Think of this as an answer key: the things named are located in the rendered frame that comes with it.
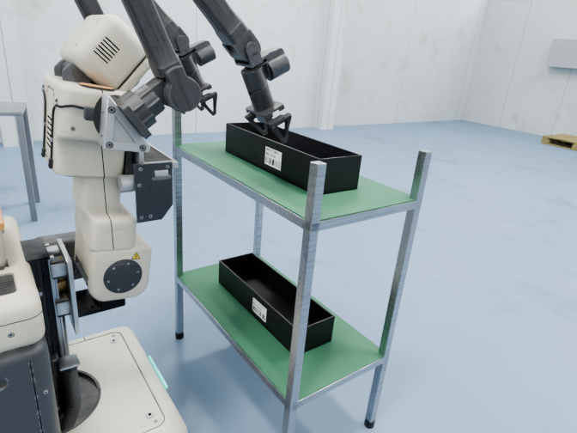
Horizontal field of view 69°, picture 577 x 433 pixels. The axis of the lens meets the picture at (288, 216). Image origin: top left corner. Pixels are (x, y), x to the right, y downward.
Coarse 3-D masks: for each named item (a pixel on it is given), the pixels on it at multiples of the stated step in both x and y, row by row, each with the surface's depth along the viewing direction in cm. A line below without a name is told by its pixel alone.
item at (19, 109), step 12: (0, 108) 290; (12, 108) 293; (24, 108) 305; (24, 120) 323; (24, 132) 291; (24, 144) 293; (24, 156) 296; (24, 168) 299; (36, 180) 342; (36, 192) 345; (36, 216) 314
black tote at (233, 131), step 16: (240, 128) 155; (240, 144) 157; (256, 144) 148; (272, 144) 140; (288, 144) 161; (304, 144) 153; (320, 144) 146; (256, 160) 150; (272, 160) 141; (288, 160) 134; (304, 160) 127; (320, 160) 122; (336, 160) 125; (352, 160) 129; (288, 176) 135; (304, 176) 129; (336, 176) 128; (352, 176) 132
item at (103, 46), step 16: (96, 16) 101; (112, 16) 96; (80, 32) 102; (96, 32) 95; (112, 32) 96; (128, 32) 98; (64, 48) 102; (80, 48) 94; (96, 48) 96; (112, 48) 98; (128, 48) 99; (80, 64) 95; (96, 64) 96; (112, 64) 98; (128, 64) 100; (144, 64) 102; (96, 80) 99; (112, 80) 99; (128, 80) 102
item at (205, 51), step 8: (176, 40) 132; (184, 40) 133; (200, 40) 142; (208, 40) 140; (184, 48) 134; (192, 48) 137; (200, 48) 139; (208, 48) 140; (200, 56) 139; (208, 56) 140; (200, 64) 142
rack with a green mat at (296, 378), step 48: (192, 144) 173; (288, 192) 126; (336, 192) 130; (384, 192) 134; (192, 288) 184; (240, 336) 156; (336, 336) 161; (384, 336) 151; (288, 384) 127; (336, 384) 139; (288, 432) 133
